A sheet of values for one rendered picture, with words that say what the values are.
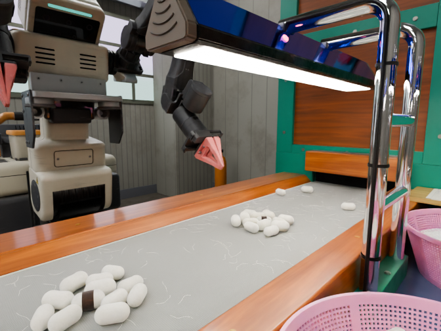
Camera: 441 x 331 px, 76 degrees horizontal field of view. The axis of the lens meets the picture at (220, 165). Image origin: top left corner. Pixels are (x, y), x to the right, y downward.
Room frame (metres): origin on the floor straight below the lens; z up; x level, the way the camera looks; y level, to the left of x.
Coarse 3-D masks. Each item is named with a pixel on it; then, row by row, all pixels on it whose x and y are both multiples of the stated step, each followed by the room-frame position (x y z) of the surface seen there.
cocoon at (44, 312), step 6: (42, 306) 0.28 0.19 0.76; (48, 306) 0.28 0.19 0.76; (36, 312) 0.27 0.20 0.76; (42, 312) 0.27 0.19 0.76; (48, 312) 0.28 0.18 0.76; (36, 318) 0.27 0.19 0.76; (42, 318) 0.27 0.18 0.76; (48, 318) 0.27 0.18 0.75; (30, 324) 0.26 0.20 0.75; (36, 324) 0.26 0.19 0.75; (42, 324) 0.26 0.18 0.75; (36, 330) 0.26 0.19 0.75; (42, 330) 0.26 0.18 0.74
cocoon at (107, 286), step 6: (90, 282) 0.33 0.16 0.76; (96, 282) 0.33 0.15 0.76; (102, 282) 0.33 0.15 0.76; (108, 282) 0.33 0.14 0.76; (114, 282) 0.33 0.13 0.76; (90, 288) 0.32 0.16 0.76; (96, 288) 0.32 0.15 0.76; (102, 288) 0.32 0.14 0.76; (108, 288) 0.32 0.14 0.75; (114, 288) 0.33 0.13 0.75
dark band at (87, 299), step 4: (84, 292) 0.30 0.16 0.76; (88, 292) 0.30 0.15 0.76; (92, 292) 0.30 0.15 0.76; (84, 296) 0.30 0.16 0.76; (88, 296) 0.30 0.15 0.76; (92, 296) 0.30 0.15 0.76; (84, 300) 0.30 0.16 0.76; (88, 300) 0.30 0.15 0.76; (92, 300) 0.30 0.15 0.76; (84, 304) 0.29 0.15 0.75; (88, 304) 0.30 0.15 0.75; (92, 304) 0.30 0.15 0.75; (84, 308) 0.29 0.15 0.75; (88, 308) 0.30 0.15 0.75; (92, 308) 0.30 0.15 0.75
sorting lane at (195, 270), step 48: (288, 192) 0.87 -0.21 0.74; (336, 192) 0.87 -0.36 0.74; (144, 240) 0.50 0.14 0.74; (192, 240) 0.50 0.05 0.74; (240, 240) 0.50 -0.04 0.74; (288, 240) 0.50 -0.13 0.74; (0, 288) 0.35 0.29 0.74; (48, 288) 0.35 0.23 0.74; (192, 288) 0.35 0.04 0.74; (240, 288) 0.35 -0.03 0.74
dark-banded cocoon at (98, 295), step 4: (96, 292) 0.31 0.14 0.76; (100, 292) 0.31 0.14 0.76; (76, 296) 0.30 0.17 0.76; (80, 296) 0.30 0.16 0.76; (96, 296) 0.30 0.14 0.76; (100, 296) 0.30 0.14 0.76; (104, 296) 0.31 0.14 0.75; (72, 300) 0.30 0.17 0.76; (76, 300) 0.30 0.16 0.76; (80, 300) 0.30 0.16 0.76; (96, 300) 0.30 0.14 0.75; (100, 300) 0.30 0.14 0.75; (76, 304) 0.29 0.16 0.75; (80, 304) 0.29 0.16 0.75; (96, 304) 0.30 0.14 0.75
